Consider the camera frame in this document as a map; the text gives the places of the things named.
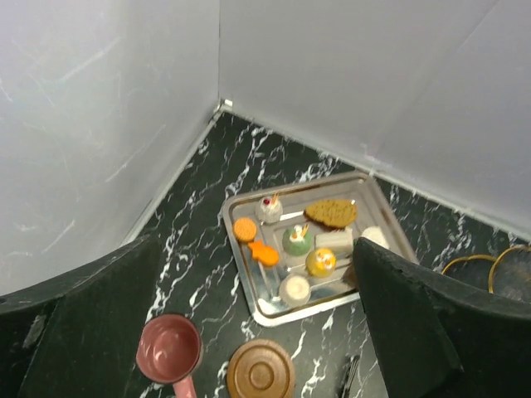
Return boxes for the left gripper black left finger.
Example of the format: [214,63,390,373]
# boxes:
[1,234,162,397]

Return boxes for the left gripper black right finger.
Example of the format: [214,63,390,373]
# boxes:
[353,238,530,397]

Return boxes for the pink patterned mug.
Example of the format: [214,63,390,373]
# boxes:
[136,313,203,397]

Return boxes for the black metal tongs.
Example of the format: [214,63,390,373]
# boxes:
[339,354,360,398]

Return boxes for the three-tier glass cake stand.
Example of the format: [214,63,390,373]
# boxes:
[441,245,530,303]

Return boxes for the white cream puff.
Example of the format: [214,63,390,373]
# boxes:
[361,226,390,250]

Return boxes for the white rectangular cream cake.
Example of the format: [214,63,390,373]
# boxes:
[314,227,354,253]

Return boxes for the yellow dome cake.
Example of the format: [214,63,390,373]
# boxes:
[305,248,337,278]

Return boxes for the brown oval cookie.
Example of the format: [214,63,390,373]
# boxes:
[304,199,358,229]

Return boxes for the silver metal tray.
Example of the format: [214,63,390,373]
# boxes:
[222,172,417,328]

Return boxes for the green dome cake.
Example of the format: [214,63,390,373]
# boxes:
[282,224,312,256]

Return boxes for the brown wooden coaster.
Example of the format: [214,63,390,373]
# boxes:
[227,339,295,397]

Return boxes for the orange fish-shaped cookie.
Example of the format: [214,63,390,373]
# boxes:
[247,240,280,267]

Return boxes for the round orange biscuit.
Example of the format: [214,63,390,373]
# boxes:
[232,217,257,243]

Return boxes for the white sprinkle cherry cake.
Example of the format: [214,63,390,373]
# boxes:
[255,193,283,224]

